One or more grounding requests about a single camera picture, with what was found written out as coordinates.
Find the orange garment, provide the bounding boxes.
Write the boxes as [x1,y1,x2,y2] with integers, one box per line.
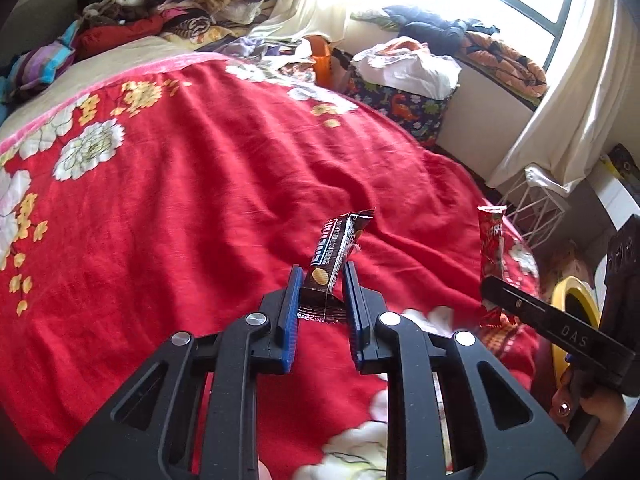
[372,37,431,58]

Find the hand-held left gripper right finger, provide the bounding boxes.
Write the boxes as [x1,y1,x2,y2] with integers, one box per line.
[342,260,586,480]

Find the yellow box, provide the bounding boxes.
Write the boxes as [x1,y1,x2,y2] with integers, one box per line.
[599,155,626,181]

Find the brown plush toy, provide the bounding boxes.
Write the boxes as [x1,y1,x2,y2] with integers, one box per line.
[542,252,601,286]

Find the purple striped cloth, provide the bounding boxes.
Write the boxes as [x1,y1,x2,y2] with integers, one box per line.
[10,42,76,86]

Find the white clothing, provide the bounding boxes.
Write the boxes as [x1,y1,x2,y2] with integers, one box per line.
[352,40,463,101]

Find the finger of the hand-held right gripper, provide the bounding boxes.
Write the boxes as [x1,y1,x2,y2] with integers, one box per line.
[480,275,546,333]

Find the white vanity desk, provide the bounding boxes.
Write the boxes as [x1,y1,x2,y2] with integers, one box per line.
[590,175,640,231]

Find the yellow rimmed trash bin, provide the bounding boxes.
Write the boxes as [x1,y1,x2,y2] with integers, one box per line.
[550,275,601,393]

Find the orange bag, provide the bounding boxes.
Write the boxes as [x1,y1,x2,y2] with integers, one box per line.
[305,35,334,88]

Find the pink floral cloth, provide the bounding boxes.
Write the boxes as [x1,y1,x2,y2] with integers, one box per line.
[272,57,318,86]

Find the person's right hand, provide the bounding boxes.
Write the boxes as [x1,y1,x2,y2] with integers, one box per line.
[551,365,628,436]

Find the dinosaur print bag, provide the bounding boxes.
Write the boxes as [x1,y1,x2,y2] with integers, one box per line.
[345,62,461,148]

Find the orange patterned quilt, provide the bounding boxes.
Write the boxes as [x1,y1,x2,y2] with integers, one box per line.
[462,30,548,106]

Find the black bag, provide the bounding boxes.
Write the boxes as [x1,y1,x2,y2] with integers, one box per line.
[607,144,640,176]

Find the white green cloth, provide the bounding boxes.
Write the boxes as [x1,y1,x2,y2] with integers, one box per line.
[350,10,401,31]

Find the red floral blanket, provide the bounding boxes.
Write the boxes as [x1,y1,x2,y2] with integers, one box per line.
[0,52,543,480]

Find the red cloth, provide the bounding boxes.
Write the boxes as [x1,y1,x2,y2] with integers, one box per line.
[77,12,166,58]

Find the brown snack bar wrapper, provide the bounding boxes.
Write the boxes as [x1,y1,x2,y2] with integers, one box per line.
[296,208,376,323]

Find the lavender white clothes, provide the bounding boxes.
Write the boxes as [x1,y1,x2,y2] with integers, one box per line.
[222,35,313,61]

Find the red snack wrapper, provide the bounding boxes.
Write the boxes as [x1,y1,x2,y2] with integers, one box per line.
[476,205,518,328]

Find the animal print blanket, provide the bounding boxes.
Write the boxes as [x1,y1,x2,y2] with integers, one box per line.
[162,12,236,43]

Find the white wire stool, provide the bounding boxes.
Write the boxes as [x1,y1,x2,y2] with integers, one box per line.
[500,165,576,251]

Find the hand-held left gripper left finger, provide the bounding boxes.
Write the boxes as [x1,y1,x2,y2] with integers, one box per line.
[56,265,305,480]

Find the beige bed sheet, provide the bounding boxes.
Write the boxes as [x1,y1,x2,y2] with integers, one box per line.
[0,37,211,128]

